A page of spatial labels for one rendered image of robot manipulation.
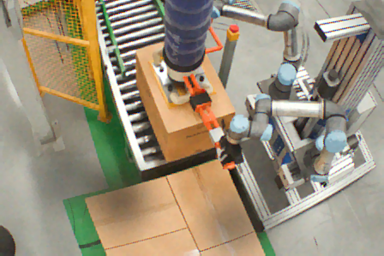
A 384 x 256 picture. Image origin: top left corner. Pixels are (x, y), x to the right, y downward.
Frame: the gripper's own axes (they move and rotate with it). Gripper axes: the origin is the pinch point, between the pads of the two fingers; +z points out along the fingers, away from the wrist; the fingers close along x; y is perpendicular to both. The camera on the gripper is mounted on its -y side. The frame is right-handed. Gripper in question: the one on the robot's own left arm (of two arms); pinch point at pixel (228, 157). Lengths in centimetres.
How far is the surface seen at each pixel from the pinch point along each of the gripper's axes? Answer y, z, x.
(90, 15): 108, -13, 43
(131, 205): 12, 67, 51
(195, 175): 18, 66, 3
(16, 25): 99, -39, 92
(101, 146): 84, 122, 53
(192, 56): 50, -20, 0
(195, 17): 50, -53, 2
